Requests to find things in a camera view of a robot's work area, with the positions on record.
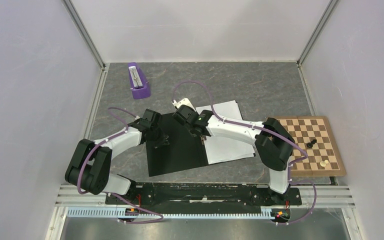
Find black folder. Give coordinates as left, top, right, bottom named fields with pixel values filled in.
left=146, top=113, right=209, bottom=177

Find white paper sheets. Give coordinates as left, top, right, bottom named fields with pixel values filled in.
left=204, top=100, right=255, bottom=165

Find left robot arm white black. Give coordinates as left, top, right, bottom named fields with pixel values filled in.
left=64, top=109, right=169, bottom=204

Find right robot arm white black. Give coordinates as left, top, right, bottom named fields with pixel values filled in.
left=172, top=104, right=296, bottom=204

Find purple metronome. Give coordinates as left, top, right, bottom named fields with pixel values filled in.
left=128, top=62, right=151, bottom=100

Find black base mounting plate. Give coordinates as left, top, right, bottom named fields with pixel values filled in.
left=123, top=182, right=302, bottom=214

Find black chess piece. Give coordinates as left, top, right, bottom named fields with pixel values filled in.
left=306, top=139, right=317, bottom=149

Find wooden chessboard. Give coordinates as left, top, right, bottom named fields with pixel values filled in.
left=275, top=116, right=347, bottom=177

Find white chess piece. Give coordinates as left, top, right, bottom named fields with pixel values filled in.
left=319, top=160, right=330, bottom=168

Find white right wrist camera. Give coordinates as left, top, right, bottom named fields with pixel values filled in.
left=171, top=97, right=196, bottom=111

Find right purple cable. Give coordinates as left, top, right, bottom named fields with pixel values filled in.
left=172, top=80, right=318, bottom=226

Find purple cable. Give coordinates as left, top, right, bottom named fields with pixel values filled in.
left=172, top=80, right=318, bottom=226
left=76, top=106, right=165, bottom=225

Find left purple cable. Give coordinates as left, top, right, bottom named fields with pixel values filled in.
left=76, top=106, right=165, bottom=225

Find aluminium frame rail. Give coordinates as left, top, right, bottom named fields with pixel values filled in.
left=55, top=185, right=355, bottom=220

